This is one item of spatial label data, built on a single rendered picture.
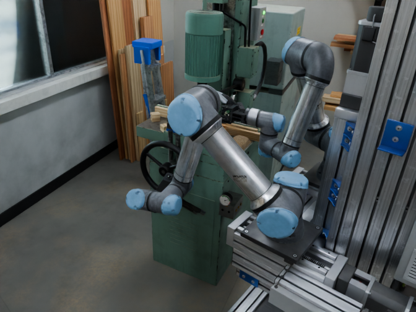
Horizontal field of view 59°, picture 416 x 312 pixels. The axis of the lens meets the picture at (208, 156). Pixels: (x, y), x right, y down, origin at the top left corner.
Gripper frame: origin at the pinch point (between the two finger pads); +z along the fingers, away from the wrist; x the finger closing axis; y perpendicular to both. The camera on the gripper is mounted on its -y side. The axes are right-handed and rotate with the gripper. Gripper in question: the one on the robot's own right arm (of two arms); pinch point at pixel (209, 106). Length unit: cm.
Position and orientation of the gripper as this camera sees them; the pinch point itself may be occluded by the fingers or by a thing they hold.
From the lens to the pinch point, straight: 168.2
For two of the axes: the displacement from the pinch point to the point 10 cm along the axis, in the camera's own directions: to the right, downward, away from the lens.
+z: -8.9, -2.5, 3.7
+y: -4.4, 3.5, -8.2
